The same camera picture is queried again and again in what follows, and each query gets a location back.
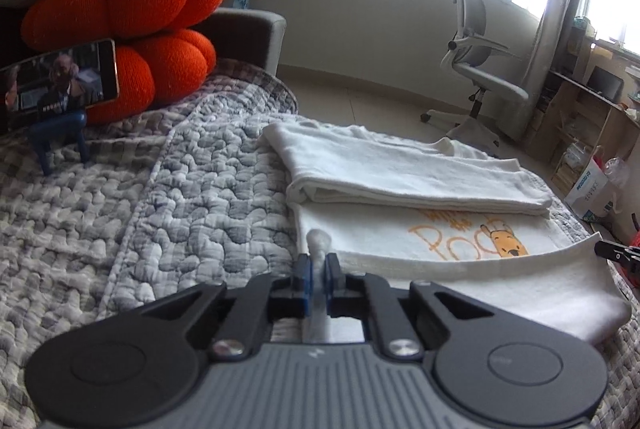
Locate white office chair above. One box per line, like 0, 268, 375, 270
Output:
420, 0, 530, 148

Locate dark laptop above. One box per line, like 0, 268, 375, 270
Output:
587, 66, 624, 100

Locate blue phone stand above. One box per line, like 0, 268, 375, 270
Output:
27, 106, 93, 176

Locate printed white shirt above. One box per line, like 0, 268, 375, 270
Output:
290, 201, 633, 345

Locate orange knot cushion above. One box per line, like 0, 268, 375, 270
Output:
21, 0, 226, 126

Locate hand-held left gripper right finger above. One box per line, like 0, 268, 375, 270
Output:
324, 253, 488, 360

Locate smartphone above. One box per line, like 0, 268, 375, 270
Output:
0, 39, 121, 122

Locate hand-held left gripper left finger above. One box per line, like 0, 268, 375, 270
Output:
145, 253, 313, 360

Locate white bag with blue print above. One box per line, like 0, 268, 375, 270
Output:
565, 156, 628, 222

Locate grey quilted blanket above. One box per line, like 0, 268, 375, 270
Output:
0, 59, 640, 429

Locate wooden shelf desk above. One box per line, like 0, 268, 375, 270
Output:
525, 29, 640, 220

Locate grey sofa armrest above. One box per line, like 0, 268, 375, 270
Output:
197, 7, 287, 77

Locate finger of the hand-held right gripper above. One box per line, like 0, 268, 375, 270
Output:
595, 240, 640, 275

